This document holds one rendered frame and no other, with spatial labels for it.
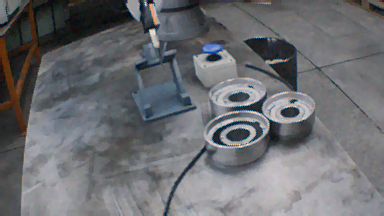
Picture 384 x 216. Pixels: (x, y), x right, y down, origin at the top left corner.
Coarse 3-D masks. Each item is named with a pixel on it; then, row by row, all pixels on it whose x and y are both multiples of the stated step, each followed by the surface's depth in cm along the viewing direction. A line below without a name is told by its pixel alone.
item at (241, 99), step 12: (216, 84) 87; (228, 84) 88; (240, 84) 88; (252, 84) 87; (216, 96) 86; (228, 96) 85; (240, 96) 86; (252, 96) 83; (264, 96) 81; (216, 108) 82; (228, 108) 80; (240, 108) 79; (252, 108) 80
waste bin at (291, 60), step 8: (248, 40) 219; (256, 40) 219; (264, 40) 219; (272, 40) 217; (280, 40) 214; (256, 48) 221; (264, 48) 221; (272, 48) 218; (280, 48) 216; (288, 48) 210; (264, 56) 223; (272, 56) 220; (280, 56) 218; (288, 56) 213; (296, 56) 198; (272, 64) 190; (280, 64) 191; (288, 64) 193; (296, 64) 198; (280, 72) 193; (288, 72) 195; (296, 72) 199; (288, 80) 198; (296, 80) 205; (296, 88) 207
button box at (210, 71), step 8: (200, 56) 98; (208, 56) 97; (224, 56) 97; (200, 64) 95; (208, 64) 94; (216, 64) 94; (224, 64) 94; (232, 64) 94; (200, 72) 96; (208, 72) 94; (216, 72) 94; (224, 72) 95; (232, 72) 95; (208, 80) 94; (216, 80) 95; (224, 80) 95
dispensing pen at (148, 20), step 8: (144, 0) 83; (144, 8) 81; (144, 16) 81; (152, 16) 81; (144, 24) 81; (152, 24) 81; (144, 32) 84; (152, 32) 82; (152, 40) 82; (160, 56) 82
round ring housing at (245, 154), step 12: (216, 120) 77; (228, 120) 78; (264, 120) 74; (204, 132) 74; (228, 132) 75; (240, 132) 76; (252, 132) 73; (264, 132) 71; (216, 144) 70; (252, 144) 69; (264, 144) 71; (216, 156) 71; (228, 156) 70; (240, 156) 69; (252, 156) 70
